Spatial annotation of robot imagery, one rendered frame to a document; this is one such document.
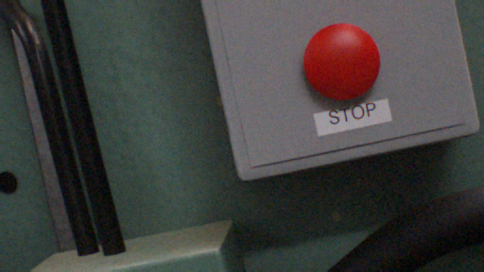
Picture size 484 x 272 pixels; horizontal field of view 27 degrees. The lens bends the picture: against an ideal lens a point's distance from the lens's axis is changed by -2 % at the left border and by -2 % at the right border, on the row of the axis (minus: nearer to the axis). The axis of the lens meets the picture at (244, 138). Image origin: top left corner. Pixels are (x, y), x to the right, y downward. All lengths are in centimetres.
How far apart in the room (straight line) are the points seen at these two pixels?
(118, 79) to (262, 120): 9
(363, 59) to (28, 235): 22
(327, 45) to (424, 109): 5
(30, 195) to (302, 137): 18
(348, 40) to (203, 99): 10
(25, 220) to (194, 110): 12
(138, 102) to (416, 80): 14
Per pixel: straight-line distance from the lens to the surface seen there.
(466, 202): 43
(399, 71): 41
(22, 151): 53
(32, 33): 46
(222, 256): 40
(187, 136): 47
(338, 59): 40
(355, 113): 41
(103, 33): 48
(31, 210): 53
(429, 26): 41
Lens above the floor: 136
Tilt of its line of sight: 3 degrees down
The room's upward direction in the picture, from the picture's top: 12 degrees counter-clockwise
